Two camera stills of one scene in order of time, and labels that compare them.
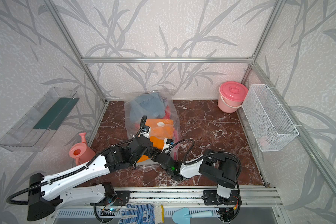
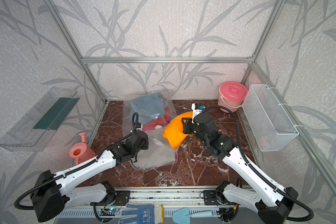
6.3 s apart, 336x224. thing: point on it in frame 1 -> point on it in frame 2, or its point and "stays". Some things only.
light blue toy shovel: x=182 y=215 stays
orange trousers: x=160 y=129 -> x=174 y=132
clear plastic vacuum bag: x=153 y=115 stays
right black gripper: x=158 y=152 -> x=187 y=126
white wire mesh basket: x=272 y=129 stays
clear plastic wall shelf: x=33 y=132 stays
